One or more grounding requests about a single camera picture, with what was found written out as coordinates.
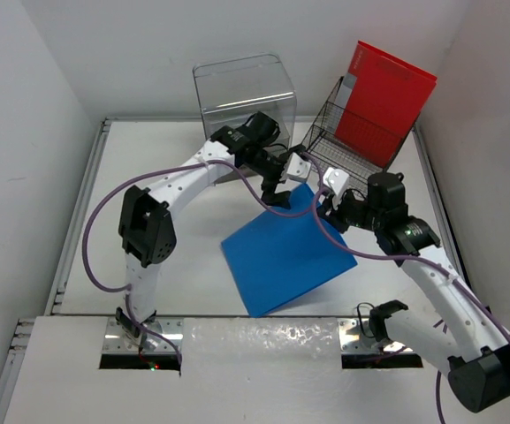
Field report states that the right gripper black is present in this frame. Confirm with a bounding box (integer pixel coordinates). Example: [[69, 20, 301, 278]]
[[314, 186, 382, 234]]

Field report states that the blue folder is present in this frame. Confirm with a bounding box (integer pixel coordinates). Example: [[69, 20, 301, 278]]
[[221, 185, 357, 318]]

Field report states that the clear plastic drawer unit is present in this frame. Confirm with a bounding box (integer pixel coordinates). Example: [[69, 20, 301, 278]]
[[193, 52, 297, 155]]

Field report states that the red folder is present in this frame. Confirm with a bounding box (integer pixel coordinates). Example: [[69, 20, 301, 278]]
[[333, 40, 439, 171]]

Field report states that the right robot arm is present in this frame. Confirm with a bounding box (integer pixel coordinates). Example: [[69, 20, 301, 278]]
[[312, 168, 510, 413]]

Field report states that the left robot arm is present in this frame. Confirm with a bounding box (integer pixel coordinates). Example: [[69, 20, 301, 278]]
[[116, 111, 291, 339]]

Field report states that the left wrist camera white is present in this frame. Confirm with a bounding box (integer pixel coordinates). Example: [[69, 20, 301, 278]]
[[280, 153, 311, 183]]

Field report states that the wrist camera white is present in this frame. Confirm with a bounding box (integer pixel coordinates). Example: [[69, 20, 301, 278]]
[[280, 153, 311, 183], [322, 167, 350, 209]]

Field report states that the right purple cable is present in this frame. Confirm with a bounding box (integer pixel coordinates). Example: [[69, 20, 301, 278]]
[[311, 170, 510, 424]]

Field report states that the purple cable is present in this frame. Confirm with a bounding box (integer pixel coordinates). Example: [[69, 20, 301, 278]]
[[80, 159, 326, 367], [311, 170, 510, 424]]

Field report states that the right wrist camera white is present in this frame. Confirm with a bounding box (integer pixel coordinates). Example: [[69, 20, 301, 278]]
[[322, 167, 350, 209]]

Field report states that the black wire mesh rack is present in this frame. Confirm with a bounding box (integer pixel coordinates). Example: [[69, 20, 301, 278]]
[[301, 79, 406, 193]]

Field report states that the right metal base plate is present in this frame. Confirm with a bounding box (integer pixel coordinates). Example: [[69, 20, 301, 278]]
[[338, 315, 414, 356]]

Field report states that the metal base plate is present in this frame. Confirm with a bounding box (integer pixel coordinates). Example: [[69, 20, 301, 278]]
[[102, 317, 183, 354], [338, 315, 414, 356]]

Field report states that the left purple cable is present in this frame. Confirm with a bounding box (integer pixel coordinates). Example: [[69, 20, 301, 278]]
[[80, 159, 326, 367]]

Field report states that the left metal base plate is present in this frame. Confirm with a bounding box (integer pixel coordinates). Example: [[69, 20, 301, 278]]
[[102, 317, 183, 354]]

